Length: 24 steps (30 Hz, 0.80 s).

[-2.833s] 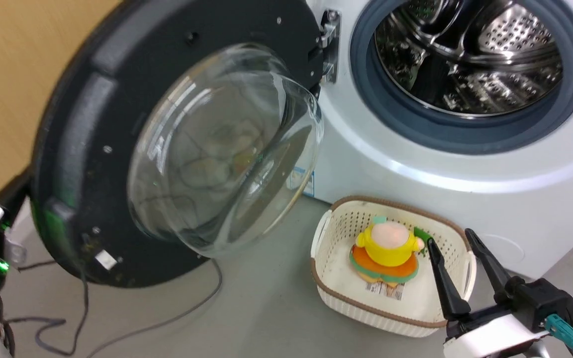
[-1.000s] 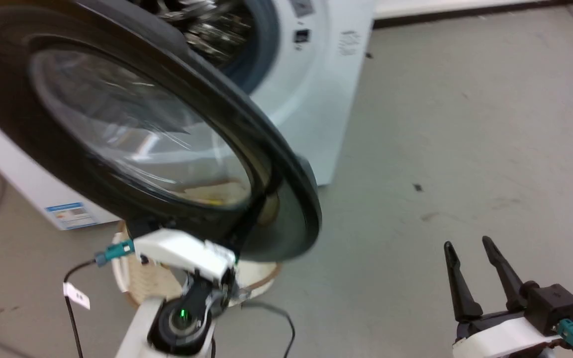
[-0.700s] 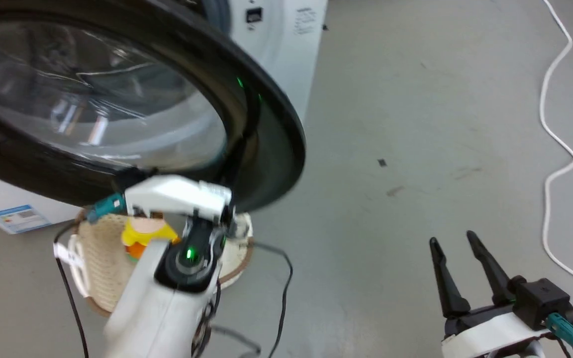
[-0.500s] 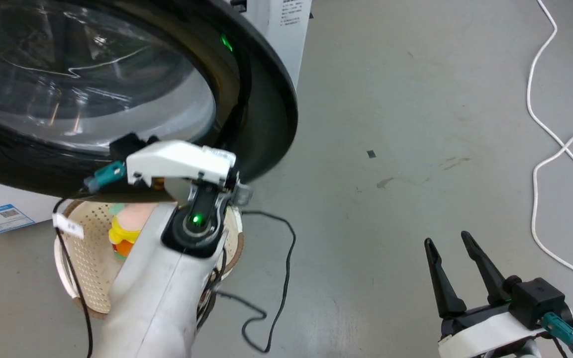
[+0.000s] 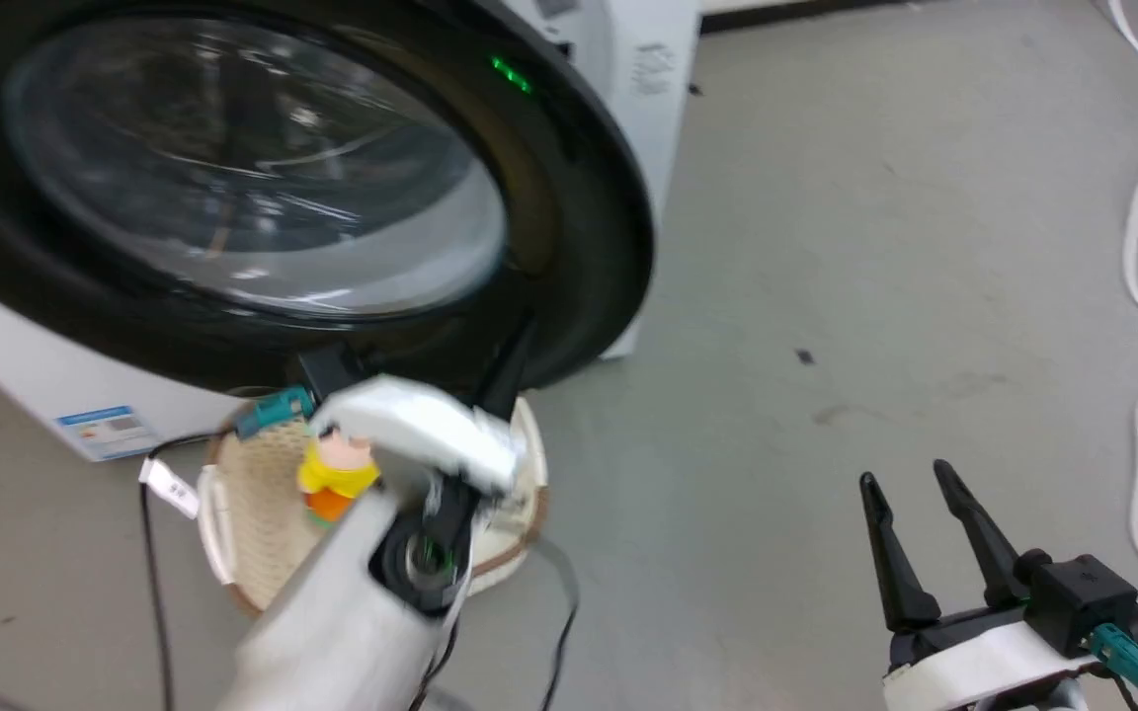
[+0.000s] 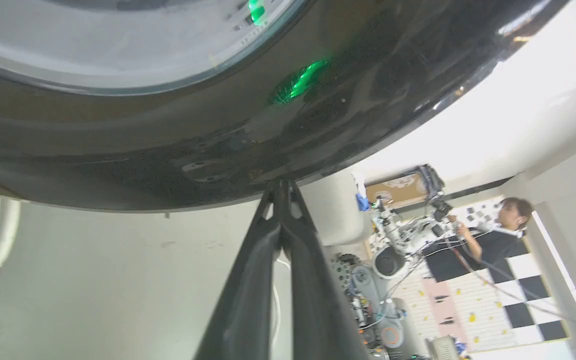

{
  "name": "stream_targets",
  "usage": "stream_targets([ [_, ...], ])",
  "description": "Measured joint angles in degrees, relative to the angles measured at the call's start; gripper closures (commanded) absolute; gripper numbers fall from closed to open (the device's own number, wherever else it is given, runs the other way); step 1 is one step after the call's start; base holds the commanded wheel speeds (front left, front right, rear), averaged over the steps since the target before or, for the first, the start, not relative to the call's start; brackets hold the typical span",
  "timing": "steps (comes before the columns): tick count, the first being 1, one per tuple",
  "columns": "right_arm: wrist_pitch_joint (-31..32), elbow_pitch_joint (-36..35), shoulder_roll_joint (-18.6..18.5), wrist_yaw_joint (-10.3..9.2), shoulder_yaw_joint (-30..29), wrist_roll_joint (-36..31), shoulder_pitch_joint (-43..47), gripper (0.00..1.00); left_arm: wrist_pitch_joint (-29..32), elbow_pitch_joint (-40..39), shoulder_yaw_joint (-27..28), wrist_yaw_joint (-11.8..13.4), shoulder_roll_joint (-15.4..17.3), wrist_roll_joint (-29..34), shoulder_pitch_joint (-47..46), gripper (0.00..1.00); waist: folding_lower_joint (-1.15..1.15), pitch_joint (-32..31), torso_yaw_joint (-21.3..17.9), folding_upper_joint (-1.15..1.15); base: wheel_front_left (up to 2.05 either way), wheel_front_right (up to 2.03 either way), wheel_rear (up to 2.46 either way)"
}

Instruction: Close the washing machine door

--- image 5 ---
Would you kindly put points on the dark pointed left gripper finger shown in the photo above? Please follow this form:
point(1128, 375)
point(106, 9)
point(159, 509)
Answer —
point(507, 367)

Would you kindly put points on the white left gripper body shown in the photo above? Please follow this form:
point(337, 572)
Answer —
point(411, 425)

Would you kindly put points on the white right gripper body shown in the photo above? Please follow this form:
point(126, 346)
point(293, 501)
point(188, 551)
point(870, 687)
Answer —
point(974, 662)

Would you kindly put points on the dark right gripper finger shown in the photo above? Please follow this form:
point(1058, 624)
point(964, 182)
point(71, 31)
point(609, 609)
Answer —
point(979, 538)
point(890, 558)

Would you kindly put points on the black round washing machine door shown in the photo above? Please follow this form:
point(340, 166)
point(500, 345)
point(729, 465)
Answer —
point(263, 168)

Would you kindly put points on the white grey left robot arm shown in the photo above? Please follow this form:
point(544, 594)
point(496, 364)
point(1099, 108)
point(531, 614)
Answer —
point(332, 612)

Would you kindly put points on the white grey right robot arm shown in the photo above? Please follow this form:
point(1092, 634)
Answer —
point(1058, 699)

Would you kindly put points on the white washing machine body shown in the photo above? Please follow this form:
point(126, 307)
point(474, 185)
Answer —
point(643, 118)

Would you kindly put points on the yellow orange toy doll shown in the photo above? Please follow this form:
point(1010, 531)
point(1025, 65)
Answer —
point(334, 474)

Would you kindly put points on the white woven laundry basket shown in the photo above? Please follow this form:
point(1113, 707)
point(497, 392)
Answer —
point(253, 504)

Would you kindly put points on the blue energy label sticker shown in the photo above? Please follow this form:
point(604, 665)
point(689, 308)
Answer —
point(107, 432)

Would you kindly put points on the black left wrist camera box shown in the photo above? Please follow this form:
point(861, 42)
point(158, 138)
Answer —
point(330, 369)

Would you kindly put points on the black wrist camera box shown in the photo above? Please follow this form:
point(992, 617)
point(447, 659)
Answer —
point(330, 369)
point(1083, 597)

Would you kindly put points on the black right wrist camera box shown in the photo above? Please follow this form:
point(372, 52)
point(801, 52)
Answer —
point(1083, 597)

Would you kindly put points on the teal left camera connector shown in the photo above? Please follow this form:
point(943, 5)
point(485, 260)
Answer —
point(273, 411)

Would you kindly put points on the teal camera connector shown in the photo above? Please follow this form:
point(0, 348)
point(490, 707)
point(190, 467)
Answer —
point(273, 411)
point(1132, 664)

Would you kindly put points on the teal right camera connector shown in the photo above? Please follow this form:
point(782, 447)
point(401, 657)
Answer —
point(1132, 664)

